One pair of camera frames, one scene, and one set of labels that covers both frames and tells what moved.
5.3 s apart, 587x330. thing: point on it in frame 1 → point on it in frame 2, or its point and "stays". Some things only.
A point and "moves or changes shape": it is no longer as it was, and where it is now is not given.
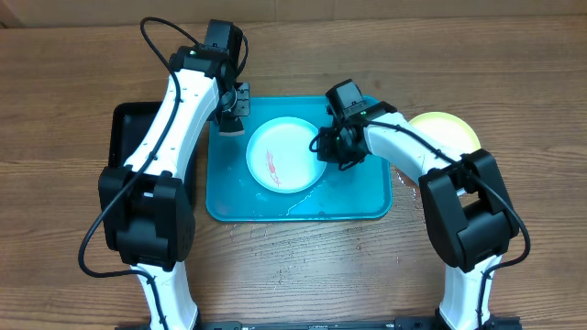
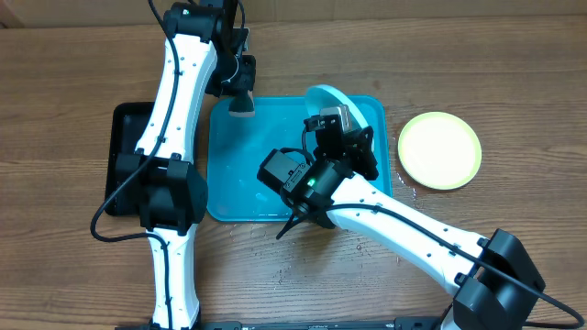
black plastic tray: [129, 124] stays
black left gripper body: [237, 103] → [233, 77]
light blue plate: [280, 159] → [321, 96]
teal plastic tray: [271, 173] stays
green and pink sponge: [230, 126] moves or changes shape
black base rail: [492, 324] stays
